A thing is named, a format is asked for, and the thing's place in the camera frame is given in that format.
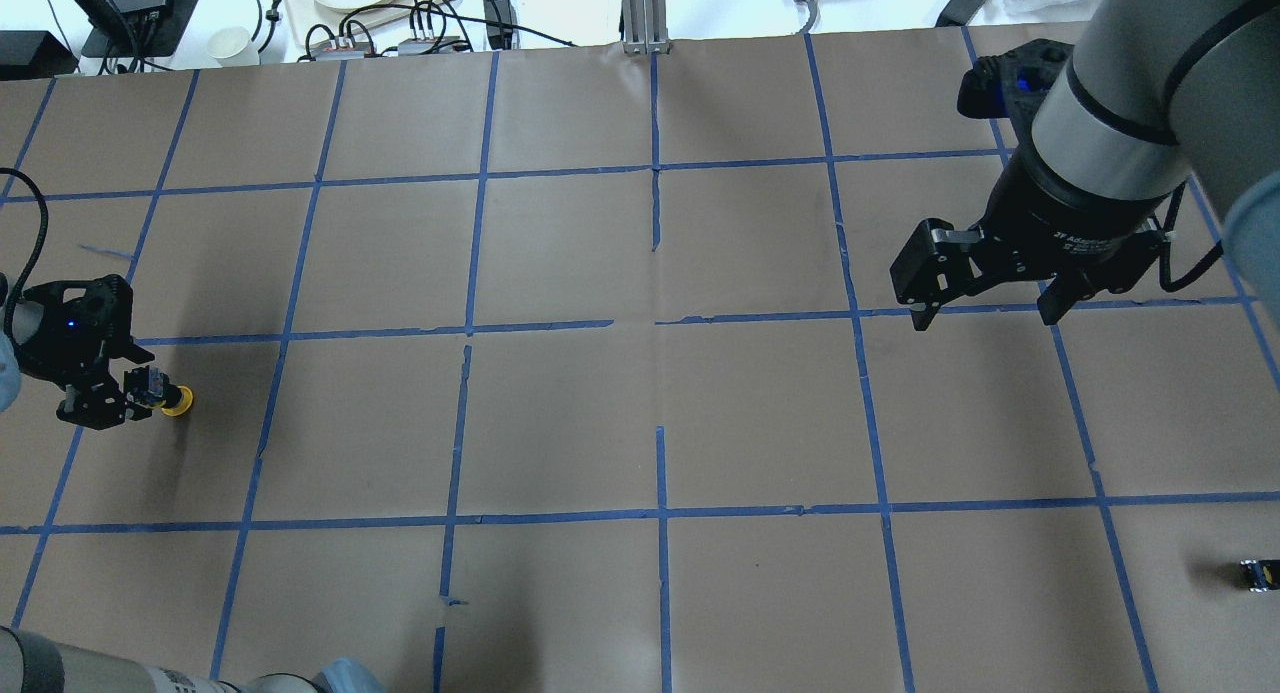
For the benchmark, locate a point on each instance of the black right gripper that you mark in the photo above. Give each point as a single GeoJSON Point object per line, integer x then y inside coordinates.
{"type": "Point", "coordinates": [1058, 216]}

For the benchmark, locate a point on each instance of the black power adapter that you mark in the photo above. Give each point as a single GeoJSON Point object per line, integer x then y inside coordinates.
{"type": "Point", "coordinates": [958, 13]}

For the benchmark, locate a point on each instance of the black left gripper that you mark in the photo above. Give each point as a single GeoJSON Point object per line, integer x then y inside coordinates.
{"type": "Point", "coordinates": [97, 401]}

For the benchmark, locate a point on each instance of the black monitor stand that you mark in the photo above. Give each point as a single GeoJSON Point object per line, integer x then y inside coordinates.
{"type": "Point", "coordinates": [142, 29]}

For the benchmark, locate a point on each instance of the white paper cup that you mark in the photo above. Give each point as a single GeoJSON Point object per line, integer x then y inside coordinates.
{"type": "Point", "coordinates": [233, 47]}

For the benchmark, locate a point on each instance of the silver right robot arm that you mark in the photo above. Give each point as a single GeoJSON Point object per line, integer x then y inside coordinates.
{"type": "Point", "coordinates": [1154, 93]}

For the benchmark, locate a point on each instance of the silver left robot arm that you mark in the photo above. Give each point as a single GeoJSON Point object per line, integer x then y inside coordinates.
{"type": "Point", "coordinates": [32, 663]}

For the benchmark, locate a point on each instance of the green push button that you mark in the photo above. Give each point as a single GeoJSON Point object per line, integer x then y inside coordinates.
{"type": "Point", "coordinates": [1260, 574]}

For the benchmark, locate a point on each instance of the black box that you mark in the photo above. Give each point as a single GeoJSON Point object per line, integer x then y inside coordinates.
{"type": "Point", "coordinates": [29, 54]}

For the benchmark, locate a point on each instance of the yellow push button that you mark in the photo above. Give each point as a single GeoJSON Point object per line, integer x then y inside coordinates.
{"type": "Point", "coordinates": [148, 389]}

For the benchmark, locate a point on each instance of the aluminium frame post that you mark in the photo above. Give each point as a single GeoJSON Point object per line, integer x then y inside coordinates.
{"type": "Point", "coordinates": [644, 29]}

